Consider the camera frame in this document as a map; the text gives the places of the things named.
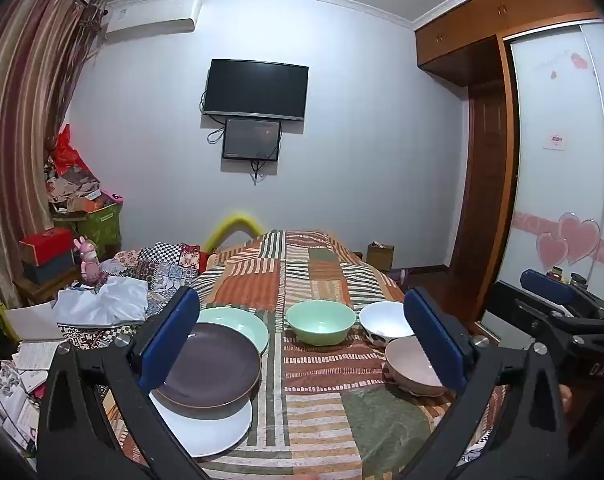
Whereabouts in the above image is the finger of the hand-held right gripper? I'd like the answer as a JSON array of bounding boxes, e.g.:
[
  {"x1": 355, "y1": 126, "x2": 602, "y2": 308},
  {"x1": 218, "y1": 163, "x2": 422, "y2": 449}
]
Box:
[
  {"x1": 490, "y1": 281, "x2": 582, "y2": 351},
  {"x1": 520, "y1": 268, "x2": 588, "y2": 306}
]

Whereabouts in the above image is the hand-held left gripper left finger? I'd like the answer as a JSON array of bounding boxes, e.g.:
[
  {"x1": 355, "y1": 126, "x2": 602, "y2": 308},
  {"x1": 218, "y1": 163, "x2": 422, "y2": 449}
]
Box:
[{"x1": 36, "y1": 286, "x2": 203, "y2": 480}]

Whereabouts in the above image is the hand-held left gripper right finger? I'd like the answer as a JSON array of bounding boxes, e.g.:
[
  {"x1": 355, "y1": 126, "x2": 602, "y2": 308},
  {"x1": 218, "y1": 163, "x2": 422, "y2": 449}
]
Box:
[{"x1": 403, "y1": 287, "x2": 570, "y2": 480}]

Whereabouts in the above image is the pink bowl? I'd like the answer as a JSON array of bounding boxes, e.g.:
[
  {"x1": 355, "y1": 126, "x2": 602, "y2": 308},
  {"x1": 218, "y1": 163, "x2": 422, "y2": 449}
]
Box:
[{"x1": 385, "y1": 336, "x2": 450, "y2": 398}]

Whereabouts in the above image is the brown plate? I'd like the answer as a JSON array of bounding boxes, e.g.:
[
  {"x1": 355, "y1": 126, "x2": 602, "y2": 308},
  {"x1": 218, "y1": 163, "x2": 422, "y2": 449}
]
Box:
[{"x1": 154, "y1": 322, "x2": 263, "y2": 418}]

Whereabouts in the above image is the white bowl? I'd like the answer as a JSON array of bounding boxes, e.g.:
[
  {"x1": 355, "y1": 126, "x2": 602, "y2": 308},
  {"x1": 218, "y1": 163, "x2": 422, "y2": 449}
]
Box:
[{"x1": 359, "y1": 301, "x2": 415, "y2": 348}]

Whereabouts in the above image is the mint green plate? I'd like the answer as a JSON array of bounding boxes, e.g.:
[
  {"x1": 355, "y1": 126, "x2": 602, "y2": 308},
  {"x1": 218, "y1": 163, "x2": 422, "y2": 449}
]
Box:
[{"x1": 196, "y1": 306, "x2": 271, "y2": 356}]

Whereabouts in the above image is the white plate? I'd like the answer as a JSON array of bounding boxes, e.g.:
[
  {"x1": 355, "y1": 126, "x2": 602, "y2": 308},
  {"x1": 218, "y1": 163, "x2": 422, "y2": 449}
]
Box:
[{"x1": 149, "y1": 390, "x2": 253, "y2": 458}]

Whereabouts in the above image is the green bowl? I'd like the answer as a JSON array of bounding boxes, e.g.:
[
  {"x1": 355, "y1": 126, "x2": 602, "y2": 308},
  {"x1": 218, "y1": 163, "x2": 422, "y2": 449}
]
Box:
[{"x1": 285, "y1": 300, "x2": 357, "y2": 347}]

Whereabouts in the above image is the white cloth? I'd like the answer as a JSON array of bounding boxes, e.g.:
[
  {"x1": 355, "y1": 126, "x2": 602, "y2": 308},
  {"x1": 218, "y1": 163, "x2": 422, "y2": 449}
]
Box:
[{"x1": 54, "y1": 275, "x2": 150, "y2": 331}]

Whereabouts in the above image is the checkered patchwork blanket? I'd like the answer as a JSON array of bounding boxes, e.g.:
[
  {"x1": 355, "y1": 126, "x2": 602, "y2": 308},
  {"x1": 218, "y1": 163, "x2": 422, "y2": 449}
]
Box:
[{"x1": 64, "y1": 241, "x2": 213, "y2": 351}]

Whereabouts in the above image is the cardboard box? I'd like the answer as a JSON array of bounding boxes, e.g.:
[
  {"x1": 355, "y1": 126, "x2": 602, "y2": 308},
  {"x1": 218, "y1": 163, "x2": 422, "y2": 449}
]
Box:
[{"x1": 366, "y1": 242, "x2": 395, "y2": 273}]

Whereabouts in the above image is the pink rabbit toy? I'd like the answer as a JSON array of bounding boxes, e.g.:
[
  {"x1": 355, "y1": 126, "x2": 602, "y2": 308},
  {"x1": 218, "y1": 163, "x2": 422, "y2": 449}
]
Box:
[{"x1": 72, "y1": 236, "x2": 103, "y2": 286}]

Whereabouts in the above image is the green storage box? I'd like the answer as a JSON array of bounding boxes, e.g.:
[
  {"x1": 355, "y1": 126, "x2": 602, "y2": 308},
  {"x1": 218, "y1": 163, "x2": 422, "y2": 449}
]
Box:
[{"x1": 52, "y1": 200, "x2": 124, "y2": 261}]

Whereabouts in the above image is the yellow foam tube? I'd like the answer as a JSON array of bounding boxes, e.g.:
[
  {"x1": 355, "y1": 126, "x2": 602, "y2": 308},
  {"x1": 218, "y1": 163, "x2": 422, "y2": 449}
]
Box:
[{"x1": 203, "y1": 212, "x2": 265, "y2": 256}]

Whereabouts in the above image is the white paper sheet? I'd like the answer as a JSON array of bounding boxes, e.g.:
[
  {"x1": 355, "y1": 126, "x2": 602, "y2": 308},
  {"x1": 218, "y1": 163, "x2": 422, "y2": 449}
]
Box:
[{"x1": 4, "y1": 302, "x2": 65, "y2": 343}]

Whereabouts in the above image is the pile of booklets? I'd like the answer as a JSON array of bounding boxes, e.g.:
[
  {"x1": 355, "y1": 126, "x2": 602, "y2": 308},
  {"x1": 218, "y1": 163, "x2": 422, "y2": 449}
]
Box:
[{"x1": 0, "y1": 340, "x2": 69, "y2": 461}]

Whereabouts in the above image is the dark grey box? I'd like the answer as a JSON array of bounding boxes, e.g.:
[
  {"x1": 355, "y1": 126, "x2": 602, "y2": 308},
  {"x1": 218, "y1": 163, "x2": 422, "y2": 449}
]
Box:
[{"x1": 22, "y1": 255, "x2": 78, "y2": 286}]

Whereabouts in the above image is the wooden stool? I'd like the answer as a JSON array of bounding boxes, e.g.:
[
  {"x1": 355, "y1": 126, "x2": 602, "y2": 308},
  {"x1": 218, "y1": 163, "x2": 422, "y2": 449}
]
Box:
[{"x1": 14, "y1": 267, "x2": 80, "y2": 306}]

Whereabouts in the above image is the striped patchwork quilt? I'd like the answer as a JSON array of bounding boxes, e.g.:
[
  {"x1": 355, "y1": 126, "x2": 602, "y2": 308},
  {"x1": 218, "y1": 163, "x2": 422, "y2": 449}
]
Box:
[{"x1": 102, "y1": 230, "x2": 507, "y2": 480}]

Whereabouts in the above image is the red box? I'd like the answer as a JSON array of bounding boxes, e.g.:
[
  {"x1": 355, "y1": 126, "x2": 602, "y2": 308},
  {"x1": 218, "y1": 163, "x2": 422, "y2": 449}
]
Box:
[{"x1": 19, "y1": 227, "x2": 75, "y2": 266}]

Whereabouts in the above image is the pile of papers and packets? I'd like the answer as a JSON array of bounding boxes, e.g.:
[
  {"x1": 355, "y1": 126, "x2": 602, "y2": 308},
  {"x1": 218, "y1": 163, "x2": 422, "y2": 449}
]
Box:
[{"x1": 44, "y1": 157, "x2": 118, "y2": 216}]

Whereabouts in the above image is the wooden wardrobe with white doors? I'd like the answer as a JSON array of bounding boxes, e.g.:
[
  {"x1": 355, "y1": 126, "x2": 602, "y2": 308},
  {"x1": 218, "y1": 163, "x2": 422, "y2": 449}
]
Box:
[{"x1": 414, "y1": 0, "x2": 604, "y2": 346}]

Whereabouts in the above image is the red plastic bag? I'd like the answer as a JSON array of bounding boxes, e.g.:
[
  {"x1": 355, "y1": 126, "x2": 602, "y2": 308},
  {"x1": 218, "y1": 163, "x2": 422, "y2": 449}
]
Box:
[{"x1": 52, "y1": 124, "x2": 90, "y2": 176}]

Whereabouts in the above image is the small black monitor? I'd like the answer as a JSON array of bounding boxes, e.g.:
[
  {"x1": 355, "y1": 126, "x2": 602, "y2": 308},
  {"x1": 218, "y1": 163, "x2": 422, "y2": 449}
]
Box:
[{"x1": 222, "y1": 118, "x2": 283, "y2": 162}]

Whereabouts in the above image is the striped curtain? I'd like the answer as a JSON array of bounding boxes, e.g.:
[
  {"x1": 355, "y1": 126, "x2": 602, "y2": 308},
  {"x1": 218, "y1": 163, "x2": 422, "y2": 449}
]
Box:
[{"x1": 0, "y1": 0, "x2": 108, "y2": 311}]

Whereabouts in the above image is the white air conditioner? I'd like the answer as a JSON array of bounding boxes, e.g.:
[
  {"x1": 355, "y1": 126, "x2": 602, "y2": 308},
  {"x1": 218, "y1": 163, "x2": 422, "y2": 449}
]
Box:
[{"x1": 103, "y1": 0, "x2": 203, "y2": 43}]

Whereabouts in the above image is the black wall television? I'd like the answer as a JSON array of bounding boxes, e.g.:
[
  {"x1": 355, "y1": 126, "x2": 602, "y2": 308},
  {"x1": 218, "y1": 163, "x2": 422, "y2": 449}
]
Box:
[{"x1": 203, "y1": 59, "x2": 309, "y2": 122}]

